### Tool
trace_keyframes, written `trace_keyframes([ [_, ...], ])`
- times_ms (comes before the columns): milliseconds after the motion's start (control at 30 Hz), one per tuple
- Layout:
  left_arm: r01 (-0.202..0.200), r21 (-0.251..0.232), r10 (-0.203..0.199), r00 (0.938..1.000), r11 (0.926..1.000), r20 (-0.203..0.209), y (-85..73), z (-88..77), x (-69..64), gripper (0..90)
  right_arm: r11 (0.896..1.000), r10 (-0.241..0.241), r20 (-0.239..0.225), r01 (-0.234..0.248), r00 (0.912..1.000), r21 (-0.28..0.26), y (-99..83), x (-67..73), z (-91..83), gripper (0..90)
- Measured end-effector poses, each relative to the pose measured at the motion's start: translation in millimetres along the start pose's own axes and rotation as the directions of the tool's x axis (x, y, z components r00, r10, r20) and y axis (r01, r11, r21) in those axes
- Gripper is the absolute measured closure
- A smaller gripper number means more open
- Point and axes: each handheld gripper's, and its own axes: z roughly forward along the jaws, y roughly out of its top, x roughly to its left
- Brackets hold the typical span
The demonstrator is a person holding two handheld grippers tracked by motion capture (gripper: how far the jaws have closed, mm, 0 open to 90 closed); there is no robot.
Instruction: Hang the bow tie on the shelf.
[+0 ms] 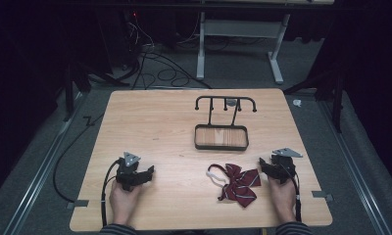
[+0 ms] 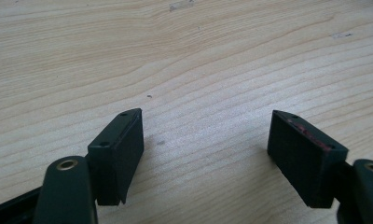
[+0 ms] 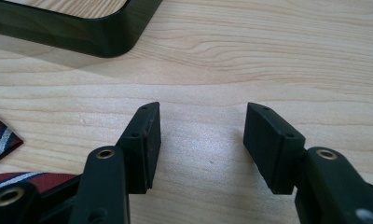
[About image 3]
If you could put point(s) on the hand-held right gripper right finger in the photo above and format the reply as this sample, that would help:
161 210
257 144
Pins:
274 149

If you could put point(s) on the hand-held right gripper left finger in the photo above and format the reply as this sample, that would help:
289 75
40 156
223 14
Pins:
141 149

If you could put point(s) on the black tray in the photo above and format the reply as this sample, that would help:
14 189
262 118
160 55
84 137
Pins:
107 34

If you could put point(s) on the red striped necktie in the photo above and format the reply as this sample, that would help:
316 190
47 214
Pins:
4 149

